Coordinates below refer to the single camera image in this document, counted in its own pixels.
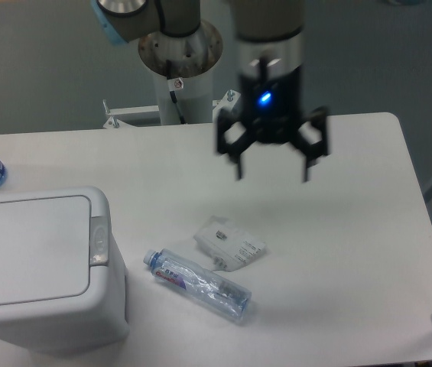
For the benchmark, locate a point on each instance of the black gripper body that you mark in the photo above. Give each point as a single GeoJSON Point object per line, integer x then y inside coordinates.
{"type": "Point", "coordinates": [270, 79]}

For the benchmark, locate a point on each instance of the white plastic trash can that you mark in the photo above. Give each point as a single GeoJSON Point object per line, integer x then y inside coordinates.
{"type": "Point", "coordinates": [63, 280]}

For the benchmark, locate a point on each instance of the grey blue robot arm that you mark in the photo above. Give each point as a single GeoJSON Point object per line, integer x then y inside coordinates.
{"type": "Point", "coordinates": [181, 50]}

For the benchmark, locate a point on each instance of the clear plastic packaging bag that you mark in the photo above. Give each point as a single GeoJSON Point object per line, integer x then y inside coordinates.
{"type": "Point", "coordinates": [229, 246]}

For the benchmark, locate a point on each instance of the clear empty water bottle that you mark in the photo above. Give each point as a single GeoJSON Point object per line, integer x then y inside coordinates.
{"type": "Point", "coordinates": [202, 285]}

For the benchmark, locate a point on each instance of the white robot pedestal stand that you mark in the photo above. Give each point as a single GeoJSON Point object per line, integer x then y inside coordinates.
{"type": "Point", "coordinates": [178, 101]}

